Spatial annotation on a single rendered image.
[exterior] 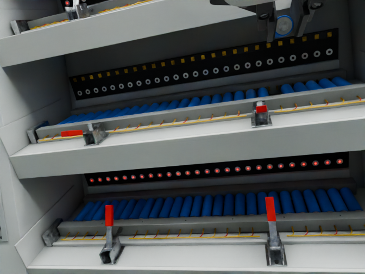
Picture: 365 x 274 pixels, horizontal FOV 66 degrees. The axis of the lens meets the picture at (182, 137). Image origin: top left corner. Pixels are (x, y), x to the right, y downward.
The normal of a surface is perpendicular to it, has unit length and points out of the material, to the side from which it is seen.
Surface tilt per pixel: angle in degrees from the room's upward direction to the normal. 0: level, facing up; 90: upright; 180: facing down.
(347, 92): 109
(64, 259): 19
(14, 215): 90
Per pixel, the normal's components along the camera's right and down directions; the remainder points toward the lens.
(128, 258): -0.19, -0.91
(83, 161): -0.19, 0.40
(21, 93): 0.96, -0.11
